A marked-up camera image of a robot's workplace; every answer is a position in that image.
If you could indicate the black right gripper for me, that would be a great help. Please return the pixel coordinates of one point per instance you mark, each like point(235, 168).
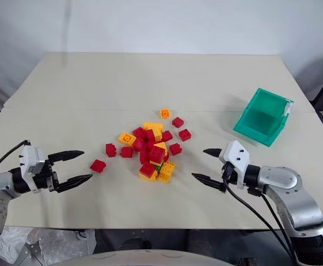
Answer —
point(229, 174)

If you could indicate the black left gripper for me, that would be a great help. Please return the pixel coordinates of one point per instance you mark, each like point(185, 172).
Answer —
point(45, 177)

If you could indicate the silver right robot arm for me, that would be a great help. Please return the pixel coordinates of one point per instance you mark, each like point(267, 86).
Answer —
point(283, 177)

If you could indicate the green plastic bin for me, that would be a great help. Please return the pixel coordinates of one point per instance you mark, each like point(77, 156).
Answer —
point(261, 122)

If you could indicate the yellow toy block with studs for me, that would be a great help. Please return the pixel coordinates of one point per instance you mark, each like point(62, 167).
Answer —
point(167, 169)

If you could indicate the green toy block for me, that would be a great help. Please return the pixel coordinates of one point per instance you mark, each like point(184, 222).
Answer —
point(158, 167)

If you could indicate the large red toy block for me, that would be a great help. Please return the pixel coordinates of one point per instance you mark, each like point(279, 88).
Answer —
point(156, 153)

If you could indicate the yellow plastic toy brick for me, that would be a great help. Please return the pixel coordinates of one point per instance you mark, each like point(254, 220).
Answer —
point(153, 128)

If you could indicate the orange brick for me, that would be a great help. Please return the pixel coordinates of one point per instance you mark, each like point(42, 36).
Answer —
point(164, 113)

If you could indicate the crumpled clear plastic bag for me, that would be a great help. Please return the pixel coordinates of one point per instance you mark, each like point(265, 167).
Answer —
point(39, 243)

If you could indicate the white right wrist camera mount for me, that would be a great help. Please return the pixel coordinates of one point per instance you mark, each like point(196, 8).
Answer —
point(236, 156)

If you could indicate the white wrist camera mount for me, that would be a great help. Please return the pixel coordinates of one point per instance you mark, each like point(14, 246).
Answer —
point(29, 163)
point(236, 156)

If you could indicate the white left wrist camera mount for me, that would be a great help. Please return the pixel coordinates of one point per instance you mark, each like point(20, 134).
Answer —
point(29, 163)

